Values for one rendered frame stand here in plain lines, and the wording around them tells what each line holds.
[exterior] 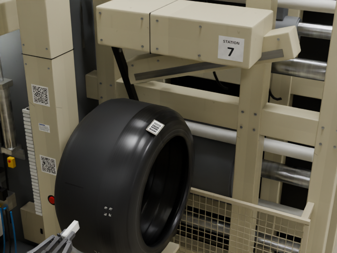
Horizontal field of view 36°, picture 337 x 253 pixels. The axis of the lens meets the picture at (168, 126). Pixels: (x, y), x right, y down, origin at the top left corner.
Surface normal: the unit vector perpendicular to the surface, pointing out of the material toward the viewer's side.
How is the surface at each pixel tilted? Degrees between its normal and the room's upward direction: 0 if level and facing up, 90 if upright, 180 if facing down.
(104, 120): 19
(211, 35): 90
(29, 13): 90
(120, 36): 90
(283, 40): 90
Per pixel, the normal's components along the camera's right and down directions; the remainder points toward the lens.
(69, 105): 0.90, 0.20
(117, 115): -0.08, -0.80
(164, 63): -0.44, 0.40
